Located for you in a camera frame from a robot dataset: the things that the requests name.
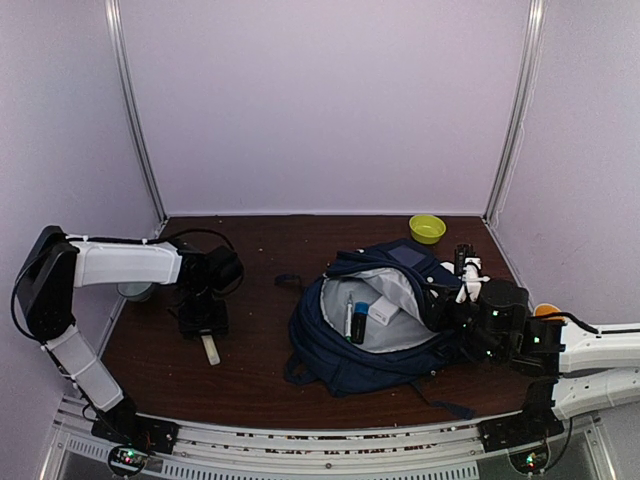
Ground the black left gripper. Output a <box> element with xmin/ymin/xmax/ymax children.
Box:
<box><xmin>178</xmin><ymin>285</ymin><xmax>229</xmax><ymax>341</ymax></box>

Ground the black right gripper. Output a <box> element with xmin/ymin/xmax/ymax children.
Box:
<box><xmin>420</xmin><ymin>283</ymin><xmax>505</xmax><ymax>363</ymax></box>

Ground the pale yellow eraser stick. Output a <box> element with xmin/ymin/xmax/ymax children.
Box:
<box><xmin>201</xmin><ymin>335</ymin><xmax>221</xmax><ymax>366</ymax></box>

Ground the navy blue student backpack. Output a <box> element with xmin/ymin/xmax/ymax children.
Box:
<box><xmin>284</xmin><ymin>239</ymin><xmax>465</xmax><ymax>397</ymax></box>

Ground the white power adapter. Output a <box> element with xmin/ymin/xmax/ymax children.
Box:
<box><xmin>368</xmin><ymin>296</ymin><xmax>400</xmax><ymax>326</ymax></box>

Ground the blue cap black marker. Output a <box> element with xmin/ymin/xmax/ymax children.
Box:
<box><xmin>350</xmin><ymin>302</ymin><xmax>369</xmax><ymax>345</ymax></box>

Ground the white marker pen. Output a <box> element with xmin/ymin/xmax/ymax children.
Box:
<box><xmin>344</xmin><ymin>293</ymin><xmax>354</xmax><ymax>341</ymax></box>

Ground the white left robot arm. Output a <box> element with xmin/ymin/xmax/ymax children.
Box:
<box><xmin>10</xmin><ymin>225</ymin><xmax>245</xmax><ymax>444</ymax></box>

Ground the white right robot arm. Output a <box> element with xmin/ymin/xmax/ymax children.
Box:
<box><xmin>421</xmin><ymin>280</ymin><xmax>639</xmax><ymax>442</ymax></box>

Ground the pale green ceramic bowl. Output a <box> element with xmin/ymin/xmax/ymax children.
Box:
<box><xmin>116</xmin><ymin>282</ymin><xmax>154</xmax><ymax>303</ymax></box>

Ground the lime green bowl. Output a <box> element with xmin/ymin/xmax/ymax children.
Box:
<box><xmin>409</xmin><ymin>215</ymin><xmax>447</xmax><ymax>245</ymax></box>

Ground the patterned mug orange inside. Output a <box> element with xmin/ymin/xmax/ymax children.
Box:
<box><xmin>533</xmin><ymin>303</ymin><xmax>560</xmax><ymax>316</ymax></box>

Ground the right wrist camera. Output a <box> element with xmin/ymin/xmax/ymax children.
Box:
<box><xmin>452</xmin><ymin>244</ymin><xmax>491</xmax><ymax>304</ymax></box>

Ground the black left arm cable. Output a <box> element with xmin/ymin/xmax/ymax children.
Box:
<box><xmin>10</xmin><ymin>228</ymin><xmax>241</xmax><ymax>341</ymax></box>

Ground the front aluminium rail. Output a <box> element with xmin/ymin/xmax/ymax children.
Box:
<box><xmin>36</xmin><ymin>396</ymin><xmax>622</xmax><ymax>479</ymax></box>

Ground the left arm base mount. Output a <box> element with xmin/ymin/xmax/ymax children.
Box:
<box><xmin>91</xmin><ymin>395</ymin><xmax>179</xmax><ymax>454</ymax></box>

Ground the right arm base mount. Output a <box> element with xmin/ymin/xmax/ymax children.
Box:
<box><xmin>478</xmin><ymin>379</ymin><xmax>565</xmax><ymax>452</ymax></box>

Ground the right aluminium frame post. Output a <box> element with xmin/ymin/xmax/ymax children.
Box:
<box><xmin>483</xmin><ymin>0</ymin><xmax>547</xmax><ymax>228</ymax></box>

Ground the aluminium frame post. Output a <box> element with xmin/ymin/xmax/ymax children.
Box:
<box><xmin>483</xmin><ymin>0</ymin><xmax>547</xmax><ymax>228</ymax></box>
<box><xmin>104</xmin><ymin>0</ymin><xmax>169</xmax><ymax>233</ymax></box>

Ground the left aluminium frame post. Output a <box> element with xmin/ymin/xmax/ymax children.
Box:
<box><xmin>104</xmin><ymin>0</ymin><xmax>169</xmax><ymax>233</ymax></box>

